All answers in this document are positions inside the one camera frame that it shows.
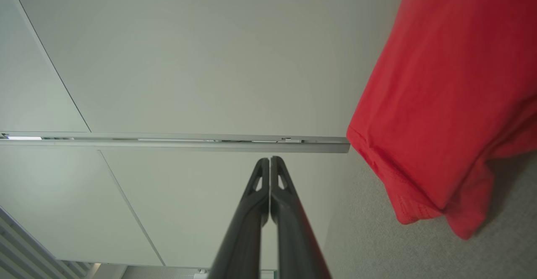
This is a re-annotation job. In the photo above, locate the white slatted panel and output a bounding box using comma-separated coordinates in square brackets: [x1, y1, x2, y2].
[0, 207, 94, 279]

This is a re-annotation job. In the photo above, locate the red white basketball jersey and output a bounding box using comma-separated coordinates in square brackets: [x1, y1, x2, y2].
[346, 0, 537, 240]

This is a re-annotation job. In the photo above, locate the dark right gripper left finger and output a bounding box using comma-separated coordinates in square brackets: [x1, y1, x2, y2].
[208, 158, 270, 279]

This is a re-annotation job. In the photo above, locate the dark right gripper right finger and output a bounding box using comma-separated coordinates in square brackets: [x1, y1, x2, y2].
[270, 156, 332, 279]

